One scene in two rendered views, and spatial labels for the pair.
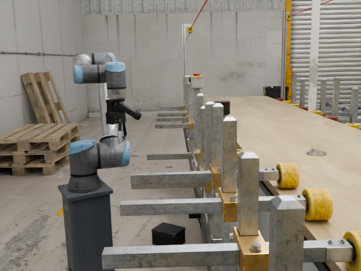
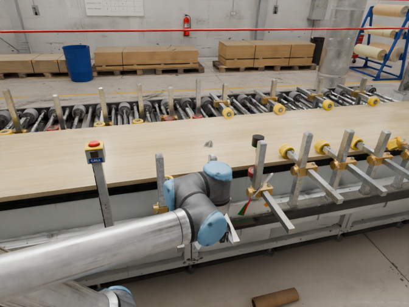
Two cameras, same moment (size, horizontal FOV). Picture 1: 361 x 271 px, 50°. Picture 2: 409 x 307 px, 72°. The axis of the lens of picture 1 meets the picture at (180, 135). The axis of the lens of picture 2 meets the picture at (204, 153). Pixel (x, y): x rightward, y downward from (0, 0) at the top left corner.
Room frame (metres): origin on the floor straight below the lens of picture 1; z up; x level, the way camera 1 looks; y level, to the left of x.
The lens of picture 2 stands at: (2.04, 0.99, 1.77)
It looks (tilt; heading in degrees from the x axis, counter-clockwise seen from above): 30 degrees down; 255
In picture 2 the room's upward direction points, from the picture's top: 1 degrees clockwise
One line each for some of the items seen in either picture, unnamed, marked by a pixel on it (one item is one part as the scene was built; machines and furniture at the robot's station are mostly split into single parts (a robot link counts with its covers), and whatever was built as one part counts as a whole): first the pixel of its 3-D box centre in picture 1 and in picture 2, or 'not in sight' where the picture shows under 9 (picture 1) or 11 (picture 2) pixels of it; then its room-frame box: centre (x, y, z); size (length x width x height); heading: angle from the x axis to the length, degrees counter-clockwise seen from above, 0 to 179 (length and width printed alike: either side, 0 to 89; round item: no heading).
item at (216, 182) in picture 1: (218, 174); (304, 169); (1.19, -0.12, 0.95); 0.13 x 0.06 x 0.05; 1
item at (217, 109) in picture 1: (217, 176); (299, 172); (1.21, -0.12, 0.93); 0.03 x 0.03 x 0.48; 1
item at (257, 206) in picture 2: (203, 199); (250, 208); (1.49, -0.09, 0.75); 0.26 x 0.01 x 0.10; 1
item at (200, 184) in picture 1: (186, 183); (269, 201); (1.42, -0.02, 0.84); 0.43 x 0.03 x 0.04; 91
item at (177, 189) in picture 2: (111, 73); (185, 192); (1.92, 0.33, 1.25); 0.12 x 0.12 x 0.09; 15
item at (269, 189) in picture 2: (211, 180); (258, 190); (1.44, -0.12, 0.85); 0.13 x 0.06 x 0.05; 1
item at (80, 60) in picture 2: not in sight; (79, 63); (3.15, -5.78, 0.36); 0.59 x 0.57 x 0.73; 88
